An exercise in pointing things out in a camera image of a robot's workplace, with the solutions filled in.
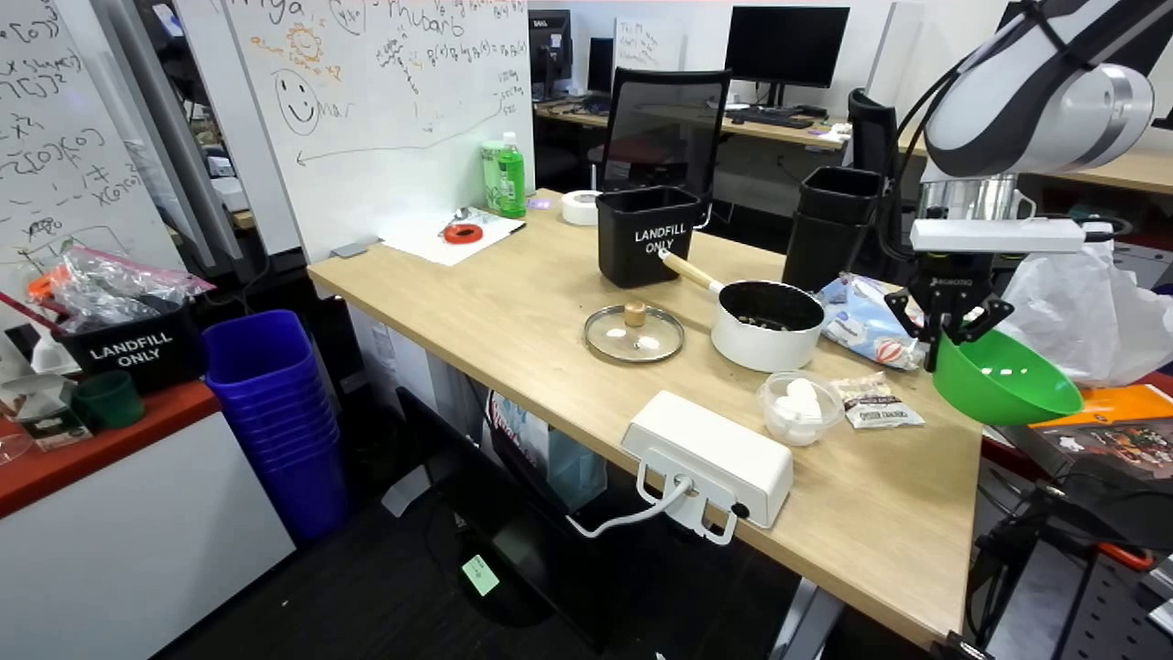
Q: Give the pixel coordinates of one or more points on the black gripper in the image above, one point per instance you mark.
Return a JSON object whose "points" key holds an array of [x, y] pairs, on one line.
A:
{"points": [[970, 280]]}

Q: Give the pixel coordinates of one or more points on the green plastic bowl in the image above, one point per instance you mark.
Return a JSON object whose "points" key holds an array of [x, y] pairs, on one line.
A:
{"points": [[1013, 388]]}

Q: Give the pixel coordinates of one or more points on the beige snack pieces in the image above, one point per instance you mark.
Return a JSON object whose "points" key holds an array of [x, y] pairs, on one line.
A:
{"points": [[767, 323]]}

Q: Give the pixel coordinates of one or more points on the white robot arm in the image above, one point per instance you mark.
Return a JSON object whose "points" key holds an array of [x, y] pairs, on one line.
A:
{"points": [[1049, 104]]}

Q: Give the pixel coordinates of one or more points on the glass pot lid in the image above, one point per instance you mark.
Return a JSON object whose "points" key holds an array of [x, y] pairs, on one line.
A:
{"points": [[630, 336]]}

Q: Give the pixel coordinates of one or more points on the blue and white plastic bag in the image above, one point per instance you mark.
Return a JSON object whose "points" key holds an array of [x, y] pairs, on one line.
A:
{"points": [[866, 320]]}

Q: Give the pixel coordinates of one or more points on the small clear snack packet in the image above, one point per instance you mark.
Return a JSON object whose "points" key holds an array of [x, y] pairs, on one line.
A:
{"points": [[881, 406]]}

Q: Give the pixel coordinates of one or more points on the large white plastic bag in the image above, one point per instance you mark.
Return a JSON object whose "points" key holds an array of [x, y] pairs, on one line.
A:
{"points": [[1101, 312]]}

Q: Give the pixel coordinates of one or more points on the large black stacked bin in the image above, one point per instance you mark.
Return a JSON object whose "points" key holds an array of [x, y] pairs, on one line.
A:
{"points": [[829, 231]]}

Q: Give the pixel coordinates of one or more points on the clear cup with white marshmallows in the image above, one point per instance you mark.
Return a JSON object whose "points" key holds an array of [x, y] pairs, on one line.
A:
{"points": [[800, 410]]}

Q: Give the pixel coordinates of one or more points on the orange book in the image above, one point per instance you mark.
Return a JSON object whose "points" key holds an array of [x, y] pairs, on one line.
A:
{"points": [[1118, 406]]}

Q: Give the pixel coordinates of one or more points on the white power box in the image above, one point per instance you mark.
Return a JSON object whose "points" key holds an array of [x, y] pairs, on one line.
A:
{"points": [[710, 461]]}

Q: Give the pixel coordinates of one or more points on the black computer monitor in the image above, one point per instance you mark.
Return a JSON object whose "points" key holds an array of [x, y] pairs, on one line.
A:
{"points": [[790, 40]]}

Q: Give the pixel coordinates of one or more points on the small black landfill bin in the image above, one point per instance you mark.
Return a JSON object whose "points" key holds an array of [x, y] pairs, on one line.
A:
{"points": [[634, 240]]}

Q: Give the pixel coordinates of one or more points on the black mesh office chair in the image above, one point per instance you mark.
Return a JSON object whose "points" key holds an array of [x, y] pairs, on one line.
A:
{"points": [[663, 131]]}

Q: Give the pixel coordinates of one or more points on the green wipes canister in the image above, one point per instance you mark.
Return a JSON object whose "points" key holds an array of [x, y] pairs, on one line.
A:
{"points": [[502, 176]]}

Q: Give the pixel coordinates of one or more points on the red tape dispenser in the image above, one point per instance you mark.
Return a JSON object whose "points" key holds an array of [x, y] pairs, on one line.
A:
{"points": [[464, 231]]}

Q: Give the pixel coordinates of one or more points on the white paper sheet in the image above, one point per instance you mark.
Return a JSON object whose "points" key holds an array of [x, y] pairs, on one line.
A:
{"points": [[424, 240]]}

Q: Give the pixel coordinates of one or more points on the whiteboard with sun drawing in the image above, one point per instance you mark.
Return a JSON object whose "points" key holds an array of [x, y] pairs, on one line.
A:
{"points": [[390, 113]]}

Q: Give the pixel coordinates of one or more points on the stack of blue bins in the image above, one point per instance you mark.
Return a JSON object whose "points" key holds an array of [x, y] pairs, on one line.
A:
{"points": [[281, 414]]}

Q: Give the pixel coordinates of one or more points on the black landfill bin with bags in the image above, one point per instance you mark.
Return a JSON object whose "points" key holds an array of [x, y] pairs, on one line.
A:
{"points": [[142, 353]]}

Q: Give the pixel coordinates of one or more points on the crumpled clear plastic bags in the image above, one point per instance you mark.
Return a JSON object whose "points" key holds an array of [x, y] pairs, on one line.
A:
{"points": [[112, 280]]}

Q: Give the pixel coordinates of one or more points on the small dark green cup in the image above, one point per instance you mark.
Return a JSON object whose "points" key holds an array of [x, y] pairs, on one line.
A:
{"points": [[109, 400]]}

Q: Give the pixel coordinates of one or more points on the white cabinet with red top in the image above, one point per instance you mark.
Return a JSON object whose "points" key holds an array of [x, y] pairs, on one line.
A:
{"points": [[121, 537]]}

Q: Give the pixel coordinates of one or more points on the whiteboard with dense writing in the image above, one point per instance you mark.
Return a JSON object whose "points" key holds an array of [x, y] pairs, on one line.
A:
{"points": [[76, 132]]}

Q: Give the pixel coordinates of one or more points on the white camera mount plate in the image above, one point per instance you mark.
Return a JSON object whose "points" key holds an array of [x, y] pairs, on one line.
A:
{"points": [[1002, 236]]}

